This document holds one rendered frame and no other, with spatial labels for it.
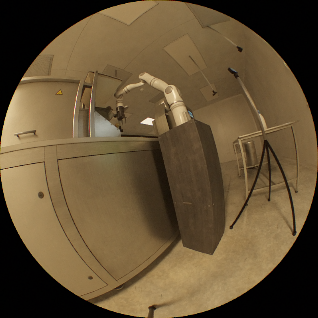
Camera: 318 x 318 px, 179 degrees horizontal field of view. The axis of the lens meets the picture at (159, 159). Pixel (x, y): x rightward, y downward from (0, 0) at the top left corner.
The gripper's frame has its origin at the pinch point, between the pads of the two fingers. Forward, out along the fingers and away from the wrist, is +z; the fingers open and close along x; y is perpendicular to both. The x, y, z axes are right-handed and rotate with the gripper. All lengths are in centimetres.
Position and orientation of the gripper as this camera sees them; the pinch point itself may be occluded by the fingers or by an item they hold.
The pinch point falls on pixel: (124, 124)
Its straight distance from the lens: 95.3
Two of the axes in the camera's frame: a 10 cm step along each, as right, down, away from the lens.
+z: 2.3, 9.7, -0.4
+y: -6.3, 1.2, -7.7
